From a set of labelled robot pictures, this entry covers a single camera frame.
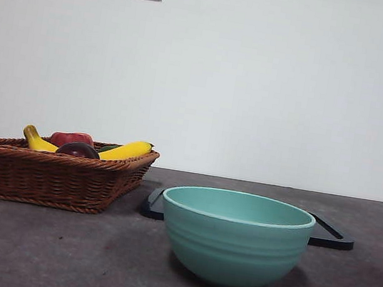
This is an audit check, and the dark purple plum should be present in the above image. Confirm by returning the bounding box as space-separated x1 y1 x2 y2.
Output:
54 139 102 161

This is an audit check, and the teal ribbed bowl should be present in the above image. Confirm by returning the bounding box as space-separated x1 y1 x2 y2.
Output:
150 180 320 287

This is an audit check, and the yellow banana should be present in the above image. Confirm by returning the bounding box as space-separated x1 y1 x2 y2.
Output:
20 123 155 168

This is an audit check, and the green vegetable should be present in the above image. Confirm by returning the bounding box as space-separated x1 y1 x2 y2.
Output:
95 141 122 156

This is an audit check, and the red apple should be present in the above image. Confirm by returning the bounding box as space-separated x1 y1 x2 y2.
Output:
49 128 96 153

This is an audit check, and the brown wicker basket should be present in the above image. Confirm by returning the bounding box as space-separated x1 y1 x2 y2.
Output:
0 126 161 223

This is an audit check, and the dark rectangular tray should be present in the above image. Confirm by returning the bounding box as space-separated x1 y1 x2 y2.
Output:
139 184 359 253

